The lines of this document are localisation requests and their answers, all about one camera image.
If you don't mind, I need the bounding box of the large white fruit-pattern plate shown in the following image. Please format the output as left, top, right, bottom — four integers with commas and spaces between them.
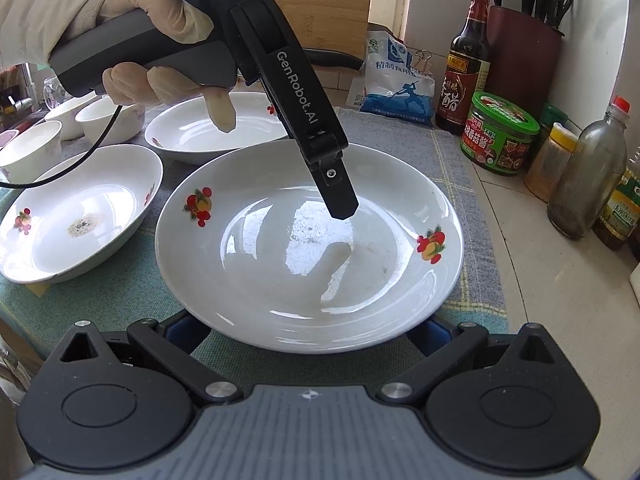
155, 140, 464, 354

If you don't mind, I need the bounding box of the white fruit plate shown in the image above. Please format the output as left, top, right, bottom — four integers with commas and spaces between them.
144, 92, 288, 166
1, 144, 164, 284

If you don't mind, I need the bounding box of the white small bowl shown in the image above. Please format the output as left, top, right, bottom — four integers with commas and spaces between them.
44, 92, 101, 141
0, 120, 62, 184
75, 96, 145, 145

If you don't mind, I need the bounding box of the left gloved hand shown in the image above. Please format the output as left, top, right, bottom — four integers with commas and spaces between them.
1, 0, 236, 132

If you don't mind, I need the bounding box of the bamboo cutting board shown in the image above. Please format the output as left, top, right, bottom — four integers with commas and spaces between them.
276, 0, 370, 58

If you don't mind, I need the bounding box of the white blue salt bag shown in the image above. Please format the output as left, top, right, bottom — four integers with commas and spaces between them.
346, 29, 435, 127

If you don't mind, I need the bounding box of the grey checked table mat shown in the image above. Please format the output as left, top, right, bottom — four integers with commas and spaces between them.
1, 110, 508, 390

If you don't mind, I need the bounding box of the metal binder clip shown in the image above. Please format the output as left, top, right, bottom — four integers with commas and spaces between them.
411, 49, 433, 75

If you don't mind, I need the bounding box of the green lid sauce jar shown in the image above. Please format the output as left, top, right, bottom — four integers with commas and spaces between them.
460, 92, 540, 176

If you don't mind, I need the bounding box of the dark vinegar bottle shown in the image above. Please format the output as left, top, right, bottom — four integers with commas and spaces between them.
435, 0, 490, 136

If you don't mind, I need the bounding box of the clear glass oil bottle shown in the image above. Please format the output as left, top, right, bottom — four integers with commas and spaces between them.
547, 96, 630, 240

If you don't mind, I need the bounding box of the yellow lid spice jar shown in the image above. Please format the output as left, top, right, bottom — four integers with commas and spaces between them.
524, 122, 578, 203

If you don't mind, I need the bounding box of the yellow label oil bottle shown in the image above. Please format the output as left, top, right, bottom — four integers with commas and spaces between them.
592, 152, 640, 250

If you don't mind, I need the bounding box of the green lid dark jar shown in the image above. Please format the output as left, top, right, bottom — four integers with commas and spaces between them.
528, 103, 568, 162

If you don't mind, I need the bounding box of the dark red knife block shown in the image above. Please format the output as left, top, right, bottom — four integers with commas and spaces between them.
485, 6, 563, 117

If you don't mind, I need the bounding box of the black handle kitchen knife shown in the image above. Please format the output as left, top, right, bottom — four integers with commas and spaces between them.
304, 48, 363, 72

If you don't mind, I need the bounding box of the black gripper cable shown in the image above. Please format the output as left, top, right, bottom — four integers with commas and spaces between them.
0, 104, 124, 191

